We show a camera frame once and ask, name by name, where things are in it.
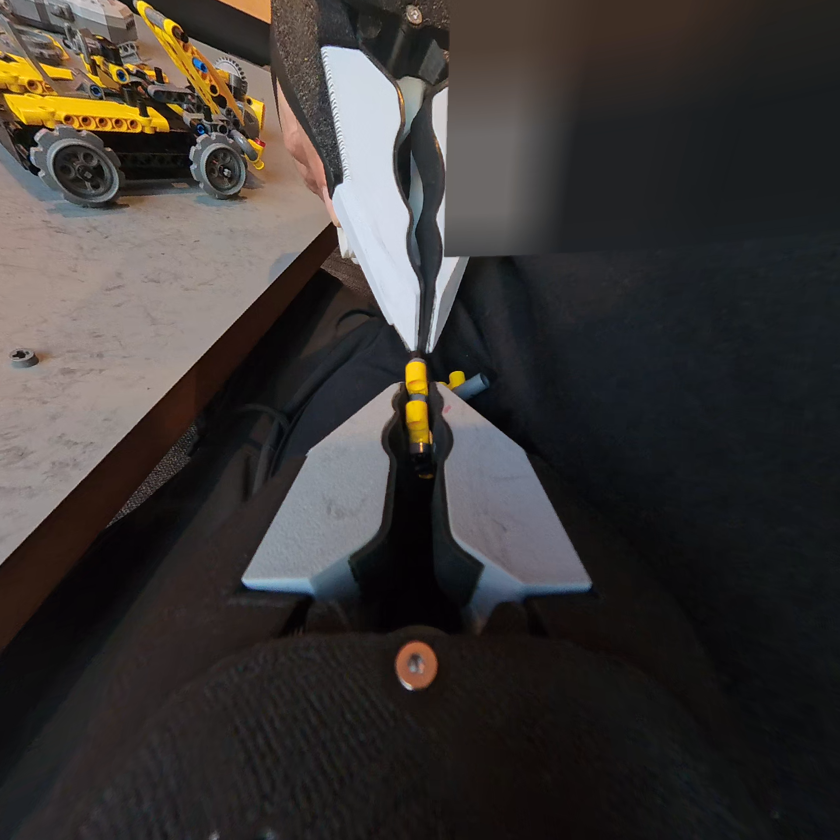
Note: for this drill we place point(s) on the small dark grey toy bushing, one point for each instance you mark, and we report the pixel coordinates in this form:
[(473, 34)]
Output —
[(24, 358)]

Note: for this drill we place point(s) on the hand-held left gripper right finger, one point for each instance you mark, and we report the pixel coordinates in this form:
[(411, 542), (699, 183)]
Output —
[(512, 512)]

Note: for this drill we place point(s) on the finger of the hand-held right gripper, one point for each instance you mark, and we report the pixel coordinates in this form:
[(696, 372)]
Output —
[(367, 164), (449, 282)]

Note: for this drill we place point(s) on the yellow grey toy brick assembly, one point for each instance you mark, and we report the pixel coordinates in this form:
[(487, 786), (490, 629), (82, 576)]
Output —
[(417, 413)]

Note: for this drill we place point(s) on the yellow black toy vehicle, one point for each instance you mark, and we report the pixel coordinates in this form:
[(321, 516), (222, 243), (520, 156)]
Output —
[(85, 118)]

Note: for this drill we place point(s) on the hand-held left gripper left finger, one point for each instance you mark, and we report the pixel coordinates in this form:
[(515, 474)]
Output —
[(321, 512)]

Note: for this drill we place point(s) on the person's right hand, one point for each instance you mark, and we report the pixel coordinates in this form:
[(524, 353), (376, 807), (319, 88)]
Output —
[(292, 141)]

